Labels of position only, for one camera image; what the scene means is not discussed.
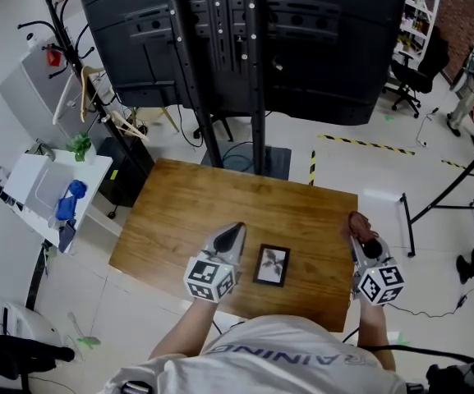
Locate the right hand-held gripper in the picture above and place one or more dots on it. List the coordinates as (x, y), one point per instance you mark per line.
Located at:
(380, 283)

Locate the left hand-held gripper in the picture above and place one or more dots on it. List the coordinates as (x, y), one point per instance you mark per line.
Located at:
(210, 279)

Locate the reddish brown cloth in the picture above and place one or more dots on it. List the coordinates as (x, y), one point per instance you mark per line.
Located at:
(357, 224)

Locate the black framed picture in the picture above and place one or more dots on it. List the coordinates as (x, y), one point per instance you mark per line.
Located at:
(271, 265)

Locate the person's left forearm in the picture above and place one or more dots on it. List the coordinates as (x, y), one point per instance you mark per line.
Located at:
(187, 326)

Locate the person's right forearm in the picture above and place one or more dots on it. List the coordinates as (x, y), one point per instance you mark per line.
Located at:
(374, 326)

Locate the wooden table with black legs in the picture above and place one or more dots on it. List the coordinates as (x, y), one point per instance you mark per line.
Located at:
(203, 203)

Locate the short yellow black tape strip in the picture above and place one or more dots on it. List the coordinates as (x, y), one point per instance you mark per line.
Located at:
(458, 165)
(312, 166)

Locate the black television stand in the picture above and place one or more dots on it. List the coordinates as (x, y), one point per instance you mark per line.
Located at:
(257, 138)

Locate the long yellow black tape strip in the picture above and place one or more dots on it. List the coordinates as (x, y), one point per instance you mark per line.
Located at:
(364, 143)

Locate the black cabinet with yellow label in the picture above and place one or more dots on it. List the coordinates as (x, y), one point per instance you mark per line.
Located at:
(125, 175)

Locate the person's white shirt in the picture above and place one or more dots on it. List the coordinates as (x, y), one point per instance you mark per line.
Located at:
(269, 367)

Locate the light wooden chair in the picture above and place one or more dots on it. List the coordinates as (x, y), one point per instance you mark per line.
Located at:
(171, 119)

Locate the white desk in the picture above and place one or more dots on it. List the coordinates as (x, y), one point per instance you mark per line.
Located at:
(101, 170)

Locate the beige wooden hanger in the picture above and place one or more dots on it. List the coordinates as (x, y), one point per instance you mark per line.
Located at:
(132, 129)
(84, 97)

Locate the dark grey cloth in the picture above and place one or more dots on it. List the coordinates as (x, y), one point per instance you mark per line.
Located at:
(67, 236)

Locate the blue cloth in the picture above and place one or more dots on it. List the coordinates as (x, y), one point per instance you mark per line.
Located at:
(70, 201)

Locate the green handheld tool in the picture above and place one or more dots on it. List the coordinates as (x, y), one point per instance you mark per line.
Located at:
(86, 340)

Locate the small green potted plant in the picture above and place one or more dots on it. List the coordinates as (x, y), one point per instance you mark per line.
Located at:
(81, 146)

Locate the black office chair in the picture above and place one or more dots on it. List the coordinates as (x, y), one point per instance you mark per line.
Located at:
(415, 76)

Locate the large black television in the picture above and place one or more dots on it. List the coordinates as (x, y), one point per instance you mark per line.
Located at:
(323, 56)

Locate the white box appliance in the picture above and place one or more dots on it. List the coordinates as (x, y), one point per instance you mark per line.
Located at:
(31, 183)

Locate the small dark appliance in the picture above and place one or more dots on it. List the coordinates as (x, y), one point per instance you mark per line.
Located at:
(41, 150)

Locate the white rounded machine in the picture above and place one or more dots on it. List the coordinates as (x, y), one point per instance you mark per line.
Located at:
(27, 322)

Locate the white hanger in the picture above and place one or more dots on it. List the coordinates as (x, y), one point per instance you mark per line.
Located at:
(62, 105)

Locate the white shelf unit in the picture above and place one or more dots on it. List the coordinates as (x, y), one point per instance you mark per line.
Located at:
(419, 15)

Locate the grey refrigerator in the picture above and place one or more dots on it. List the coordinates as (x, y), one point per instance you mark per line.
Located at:
(31, 88)

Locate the small red bag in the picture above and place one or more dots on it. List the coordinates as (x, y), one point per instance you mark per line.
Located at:
(54, 58)

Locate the black coat rack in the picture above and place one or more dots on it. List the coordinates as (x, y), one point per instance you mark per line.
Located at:
(66, 43)

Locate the black metal stand base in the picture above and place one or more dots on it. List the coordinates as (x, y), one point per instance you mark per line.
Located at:
(450, 191)

